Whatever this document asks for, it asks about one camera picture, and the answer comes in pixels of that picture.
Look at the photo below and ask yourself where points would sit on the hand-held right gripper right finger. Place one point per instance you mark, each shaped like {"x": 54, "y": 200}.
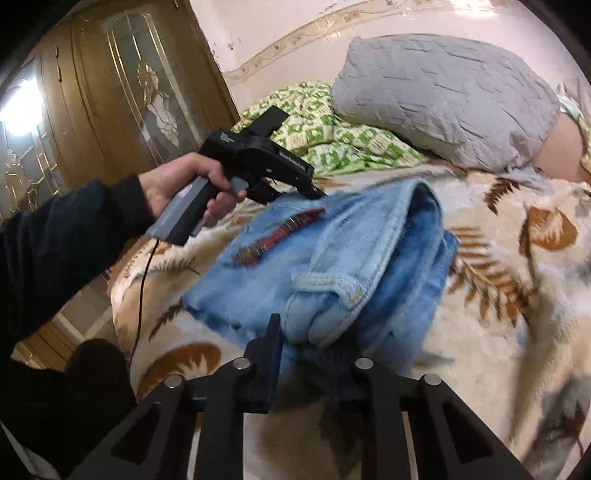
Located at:
{"x": 353, "y": 387}

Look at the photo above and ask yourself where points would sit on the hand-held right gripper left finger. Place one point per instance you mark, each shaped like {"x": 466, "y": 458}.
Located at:
{"x": 270, "y": 364}

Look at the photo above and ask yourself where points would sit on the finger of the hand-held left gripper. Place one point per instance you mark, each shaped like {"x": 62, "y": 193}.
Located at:
{"x": 311, "y": 189}

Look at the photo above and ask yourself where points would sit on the blue denim pants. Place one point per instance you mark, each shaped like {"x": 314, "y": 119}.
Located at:
{"x": 332, "y": 249}

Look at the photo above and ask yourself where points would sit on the person's left forearm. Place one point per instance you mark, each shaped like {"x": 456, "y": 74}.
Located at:
{"x": 60, "y": 240}

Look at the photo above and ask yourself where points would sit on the person's left hand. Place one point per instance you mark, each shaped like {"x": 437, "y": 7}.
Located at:
{"x": 171, "y": 180}

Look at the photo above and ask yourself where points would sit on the green checked quilt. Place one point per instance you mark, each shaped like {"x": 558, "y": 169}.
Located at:
{"x": 323, "y": 134}

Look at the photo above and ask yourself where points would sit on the leaf printed fleece blanket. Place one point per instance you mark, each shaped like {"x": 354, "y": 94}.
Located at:
{"x": 485, "y": 323}

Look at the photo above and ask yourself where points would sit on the grey quilted comforter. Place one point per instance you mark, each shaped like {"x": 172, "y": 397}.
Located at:
{"x": 438, "y": 92}

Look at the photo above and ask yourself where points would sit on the wooden wardrobe with glass doors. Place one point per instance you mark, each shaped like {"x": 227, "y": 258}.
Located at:
{"x": 92, "y": 92}

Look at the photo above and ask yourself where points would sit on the person's black clothed leg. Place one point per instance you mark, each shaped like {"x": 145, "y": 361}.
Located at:
{"x": 69, "y": 406}

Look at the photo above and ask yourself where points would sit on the pink pillow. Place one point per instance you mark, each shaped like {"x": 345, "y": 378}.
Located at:
{"x": 563, "y": 147}

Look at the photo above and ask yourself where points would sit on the cream satin cloth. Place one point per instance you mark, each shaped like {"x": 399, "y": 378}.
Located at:
{"x": 570, "y": 108}

